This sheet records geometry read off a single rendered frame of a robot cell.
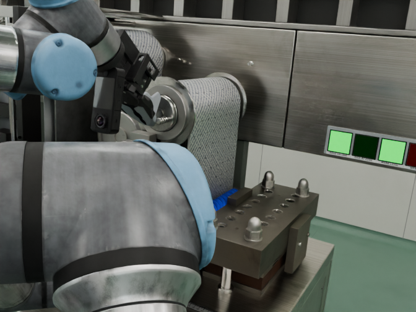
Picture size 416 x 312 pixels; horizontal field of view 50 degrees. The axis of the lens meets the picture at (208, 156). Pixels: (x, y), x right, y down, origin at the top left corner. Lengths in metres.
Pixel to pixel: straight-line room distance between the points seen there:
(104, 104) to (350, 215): 3.07
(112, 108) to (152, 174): 0.43
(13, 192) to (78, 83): 0.23
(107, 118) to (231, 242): 0.34
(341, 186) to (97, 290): 3.36
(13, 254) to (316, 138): 0.91
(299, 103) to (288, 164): 2.58
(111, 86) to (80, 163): 0.43
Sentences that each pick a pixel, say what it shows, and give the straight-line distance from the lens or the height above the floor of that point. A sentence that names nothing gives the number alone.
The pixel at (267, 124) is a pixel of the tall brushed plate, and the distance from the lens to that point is 1.19.
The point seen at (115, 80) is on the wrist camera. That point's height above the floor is 1.33.
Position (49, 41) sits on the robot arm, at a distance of 0.54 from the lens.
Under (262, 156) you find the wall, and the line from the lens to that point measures 3.79.
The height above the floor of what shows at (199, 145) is 1.18.
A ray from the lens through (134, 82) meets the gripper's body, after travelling 0.80.
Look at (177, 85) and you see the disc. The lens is 0.92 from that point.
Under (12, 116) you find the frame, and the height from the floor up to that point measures 1.21.
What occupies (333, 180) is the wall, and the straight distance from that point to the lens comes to 3.64.
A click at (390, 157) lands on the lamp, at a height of 1.17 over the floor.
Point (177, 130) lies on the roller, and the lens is 0.92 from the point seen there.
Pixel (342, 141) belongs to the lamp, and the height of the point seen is 1.19.
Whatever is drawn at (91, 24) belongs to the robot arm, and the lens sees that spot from 0.71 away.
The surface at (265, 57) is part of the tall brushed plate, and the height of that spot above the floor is 1.37.
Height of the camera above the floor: 1.41
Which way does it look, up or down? 15 degrees down
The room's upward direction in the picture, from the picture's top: 4 degrees clockwise
